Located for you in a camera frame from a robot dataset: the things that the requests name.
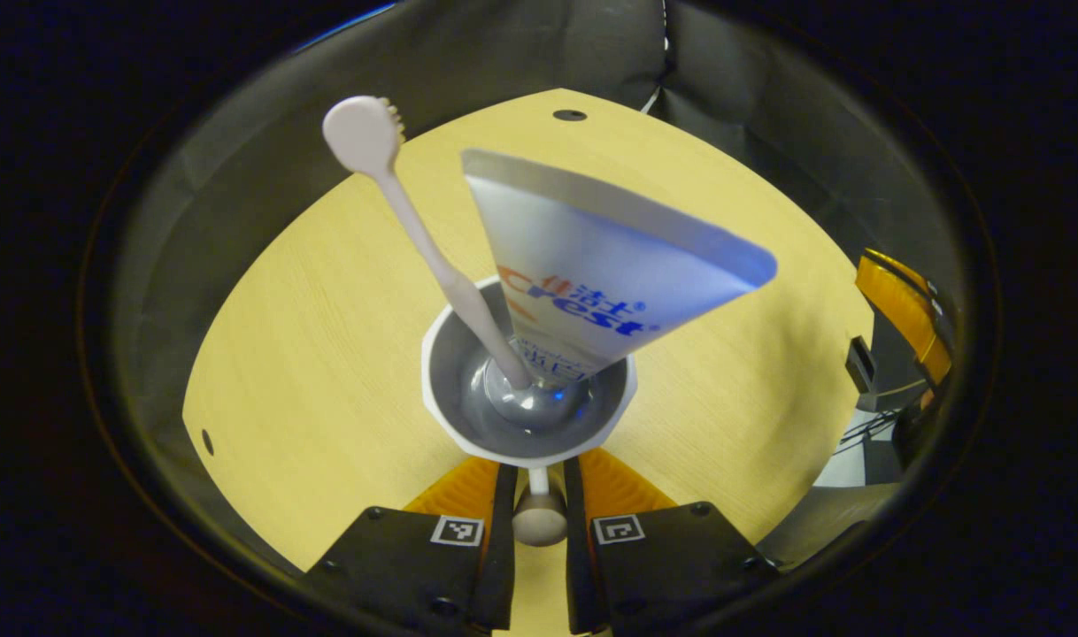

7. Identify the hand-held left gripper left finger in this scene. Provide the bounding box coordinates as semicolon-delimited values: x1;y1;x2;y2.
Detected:
303;456;520;636

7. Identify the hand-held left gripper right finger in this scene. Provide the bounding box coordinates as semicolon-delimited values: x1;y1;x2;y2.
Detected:
562;447;782;636

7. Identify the white cup with wooden handle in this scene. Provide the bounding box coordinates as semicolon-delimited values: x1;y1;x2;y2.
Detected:
420;274;640;549

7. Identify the white toothbrush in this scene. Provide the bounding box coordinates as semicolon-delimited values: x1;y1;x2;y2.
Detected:
321;95;534;392

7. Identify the white toothpaste tube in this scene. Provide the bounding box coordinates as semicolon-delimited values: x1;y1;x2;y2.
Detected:
460;148;779;390

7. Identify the light wooden desktop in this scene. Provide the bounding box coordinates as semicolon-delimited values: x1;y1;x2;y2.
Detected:
181;87;876;637

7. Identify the black backdrop cloth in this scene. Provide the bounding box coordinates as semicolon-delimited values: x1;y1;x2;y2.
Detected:
83;0;991;585

